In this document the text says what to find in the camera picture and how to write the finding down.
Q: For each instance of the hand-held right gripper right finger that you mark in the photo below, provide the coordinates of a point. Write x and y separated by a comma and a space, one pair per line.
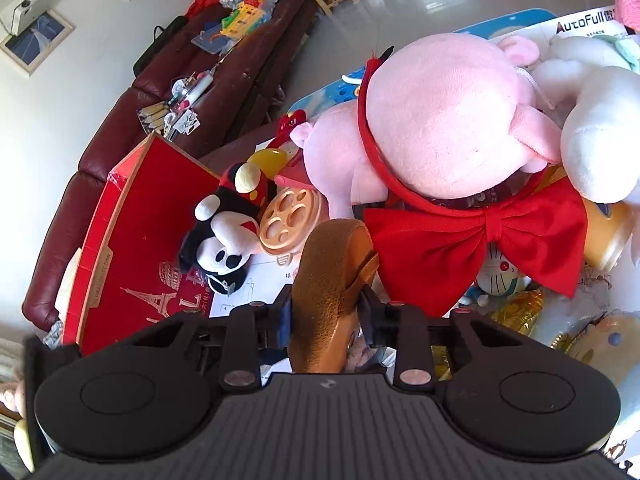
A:
372, 316

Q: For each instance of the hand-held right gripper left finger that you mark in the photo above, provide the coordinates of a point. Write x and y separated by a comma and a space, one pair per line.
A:
286, 316

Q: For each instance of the brown glitter shoe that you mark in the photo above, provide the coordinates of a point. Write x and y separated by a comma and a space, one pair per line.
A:
325, 285

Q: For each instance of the gold foil balloon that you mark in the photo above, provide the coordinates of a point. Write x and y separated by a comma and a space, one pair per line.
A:
520, 305

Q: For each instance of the pale blue foil balloon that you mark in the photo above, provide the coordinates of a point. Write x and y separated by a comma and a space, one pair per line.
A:
615, 330

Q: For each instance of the black white mouse plush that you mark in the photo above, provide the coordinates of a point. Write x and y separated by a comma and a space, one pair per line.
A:
220, 255

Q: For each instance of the peach plastic toy reel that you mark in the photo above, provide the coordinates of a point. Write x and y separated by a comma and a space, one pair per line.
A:
287, 220

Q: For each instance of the blue cat toy figure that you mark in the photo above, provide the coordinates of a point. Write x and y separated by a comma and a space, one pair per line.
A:
502, 270

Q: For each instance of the red yellow plastic toy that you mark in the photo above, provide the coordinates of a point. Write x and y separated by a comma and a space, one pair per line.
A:
267, 160

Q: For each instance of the red cardboard box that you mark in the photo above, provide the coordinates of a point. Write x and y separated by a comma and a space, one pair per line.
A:
150, 220

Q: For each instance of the pink plush pig red bow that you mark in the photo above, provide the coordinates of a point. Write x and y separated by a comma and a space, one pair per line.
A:
440, 110

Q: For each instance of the white toy tube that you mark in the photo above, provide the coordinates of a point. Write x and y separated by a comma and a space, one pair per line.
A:
195, 89

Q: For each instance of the yellow orange plastic toy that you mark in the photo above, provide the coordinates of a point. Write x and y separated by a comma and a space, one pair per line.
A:
605, 240

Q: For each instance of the maroon leather sofa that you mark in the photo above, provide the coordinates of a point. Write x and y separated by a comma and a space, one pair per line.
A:
100, 135

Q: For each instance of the clear plastic box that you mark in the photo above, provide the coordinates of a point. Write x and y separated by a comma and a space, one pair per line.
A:
212, 42

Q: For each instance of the white plush toy teal feet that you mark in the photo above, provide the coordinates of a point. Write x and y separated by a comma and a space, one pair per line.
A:
600, 135

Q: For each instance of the black bag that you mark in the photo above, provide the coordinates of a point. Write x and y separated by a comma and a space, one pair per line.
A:
157, 47

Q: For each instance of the colourful toy block set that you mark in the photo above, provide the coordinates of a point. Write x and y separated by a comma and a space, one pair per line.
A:
242, 20

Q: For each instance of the framed blue picture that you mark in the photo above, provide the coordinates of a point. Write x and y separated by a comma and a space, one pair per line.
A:
37, 40

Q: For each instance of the white box appliance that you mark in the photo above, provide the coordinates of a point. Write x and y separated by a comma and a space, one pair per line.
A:
25, 7

